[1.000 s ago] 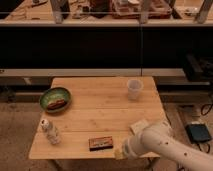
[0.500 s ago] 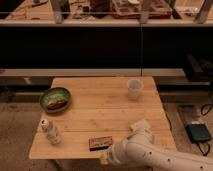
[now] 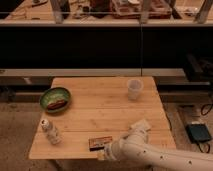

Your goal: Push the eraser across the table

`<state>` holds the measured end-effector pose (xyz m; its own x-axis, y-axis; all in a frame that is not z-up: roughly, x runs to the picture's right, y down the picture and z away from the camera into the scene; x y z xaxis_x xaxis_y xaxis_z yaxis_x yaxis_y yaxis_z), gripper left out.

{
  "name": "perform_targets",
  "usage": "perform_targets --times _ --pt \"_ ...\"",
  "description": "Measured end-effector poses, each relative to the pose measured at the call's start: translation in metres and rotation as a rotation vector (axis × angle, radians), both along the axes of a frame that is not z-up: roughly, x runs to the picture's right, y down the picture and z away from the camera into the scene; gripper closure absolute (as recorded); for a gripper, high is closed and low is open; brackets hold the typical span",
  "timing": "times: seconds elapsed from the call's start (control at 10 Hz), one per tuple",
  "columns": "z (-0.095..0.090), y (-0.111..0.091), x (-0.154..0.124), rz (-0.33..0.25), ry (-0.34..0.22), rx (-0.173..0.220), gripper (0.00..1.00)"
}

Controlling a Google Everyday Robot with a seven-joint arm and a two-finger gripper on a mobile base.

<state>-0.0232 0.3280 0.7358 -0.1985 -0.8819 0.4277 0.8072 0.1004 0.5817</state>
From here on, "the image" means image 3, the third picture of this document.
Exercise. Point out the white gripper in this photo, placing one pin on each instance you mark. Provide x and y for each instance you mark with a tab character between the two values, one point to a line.
112	151

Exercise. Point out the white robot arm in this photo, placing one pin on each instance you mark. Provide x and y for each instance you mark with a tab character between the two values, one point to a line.
133	146

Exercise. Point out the wooden table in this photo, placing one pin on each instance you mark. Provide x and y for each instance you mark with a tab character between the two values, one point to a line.
99	108

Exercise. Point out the beige sponge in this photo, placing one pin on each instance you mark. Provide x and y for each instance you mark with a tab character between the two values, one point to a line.
141	124

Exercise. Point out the black foot pedal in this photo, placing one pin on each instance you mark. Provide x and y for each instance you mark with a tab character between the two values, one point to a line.
198	133

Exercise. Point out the brown rectangular eraser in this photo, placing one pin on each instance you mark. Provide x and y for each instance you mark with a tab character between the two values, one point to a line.
99	143

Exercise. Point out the hot dog in bowl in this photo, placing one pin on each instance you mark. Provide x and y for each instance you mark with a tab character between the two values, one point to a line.
57	104

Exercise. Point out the clear plastic cup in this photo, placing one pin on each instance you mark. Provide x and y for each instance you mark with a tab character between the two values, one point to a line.
134	87

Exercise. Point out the green bowl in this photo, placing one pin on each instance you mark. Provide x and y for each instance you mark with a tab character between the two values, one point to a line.
52	95

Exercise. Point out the clear plastic bottle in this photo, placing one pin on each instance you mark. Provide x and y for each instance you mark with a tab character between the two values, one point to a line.
51	132

